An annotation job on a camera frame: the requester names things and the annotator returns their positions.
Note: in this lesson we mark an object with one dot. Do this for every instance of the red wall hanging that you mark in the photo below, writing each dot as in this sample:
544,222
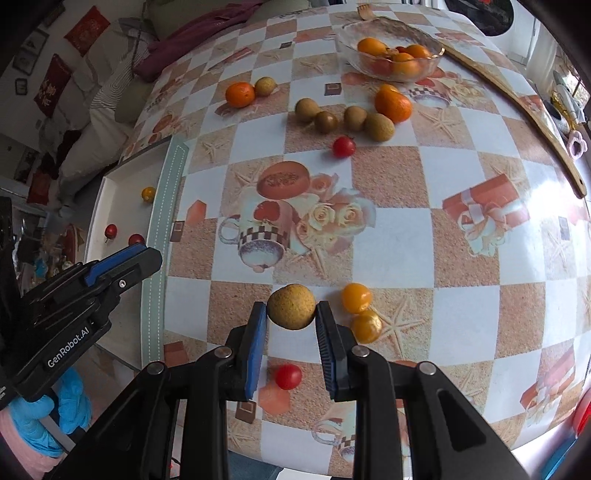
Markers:
87,27
53,85

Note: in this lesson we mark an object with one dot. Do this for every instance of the person's left hand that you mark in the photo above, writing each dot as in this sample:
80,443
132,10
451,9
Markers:
27,415

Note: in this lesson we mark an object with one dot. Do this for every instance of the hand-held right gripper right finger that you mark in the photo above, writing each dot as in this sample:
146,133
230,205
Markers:
327,350

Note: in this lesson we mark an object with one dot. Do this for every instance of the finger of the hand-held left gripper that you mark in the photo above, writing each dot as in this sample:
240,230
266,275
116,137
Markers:
138,272
115,263

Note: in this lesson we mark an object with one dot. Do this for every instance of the maroon garment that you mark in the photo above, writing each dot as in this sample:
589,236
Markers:
207,32

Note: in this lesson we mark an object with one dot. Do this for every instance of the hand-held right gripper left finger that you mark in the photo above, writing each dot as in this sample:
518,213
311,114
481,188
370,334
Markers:
256,350

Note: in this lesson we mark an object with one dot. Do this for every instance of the tan round fruit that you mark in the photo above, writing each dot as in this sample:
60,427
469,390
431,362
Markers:
266,86
292,307

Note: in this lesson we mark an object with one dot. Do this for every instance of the blue plastic basin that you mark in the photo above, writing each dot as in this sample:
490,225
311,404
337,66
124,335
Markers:
561,461

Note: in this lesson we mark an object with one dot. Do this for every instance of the white rectangular tray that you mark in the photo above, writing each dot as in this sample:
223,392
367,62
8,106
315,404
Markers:
120,203

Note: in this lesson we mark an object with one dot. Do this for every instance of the striped cloth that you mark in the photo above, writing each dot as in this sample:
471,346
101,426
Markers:
113,87

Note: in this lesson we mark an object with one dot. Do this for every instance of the pink slipper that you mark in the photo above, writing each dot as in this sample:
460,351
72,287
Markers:
575,143

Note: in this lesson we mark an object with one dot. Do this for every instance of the person's left forearm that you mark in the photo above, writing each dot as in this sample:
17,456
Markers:
18,452

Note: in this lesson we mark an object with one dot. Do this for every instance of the small orange kumquat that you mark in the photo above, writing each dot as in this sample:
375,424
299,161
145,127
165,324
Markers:
366,326

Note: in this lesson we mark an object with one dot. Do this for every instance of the framed wall picture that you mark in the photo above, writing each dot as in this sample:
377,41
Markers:
30,53

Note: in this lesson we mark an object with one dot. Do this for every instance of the mandarin orange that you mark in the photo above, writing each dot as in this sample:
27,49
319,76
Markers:
418,50
240,94
371,46
405,65
393,104

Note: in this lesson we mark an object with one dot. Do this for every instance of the brown green round fruit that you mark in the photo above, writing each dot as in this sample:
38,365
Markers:
307,109
326,122
378,127
355,117

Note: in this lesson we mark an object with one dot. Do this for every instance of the white cushion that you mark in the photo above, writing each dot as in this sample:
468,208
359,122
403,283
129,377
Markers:
92,147

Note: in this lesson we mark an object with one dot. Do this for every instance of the glass bowl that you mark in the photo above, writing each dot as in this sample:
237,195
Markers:
360,60

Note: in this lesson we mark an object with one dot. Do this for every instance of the yellow cherry tomato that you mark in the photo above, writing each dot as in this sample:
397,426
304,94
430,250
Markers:
356,297
148,194

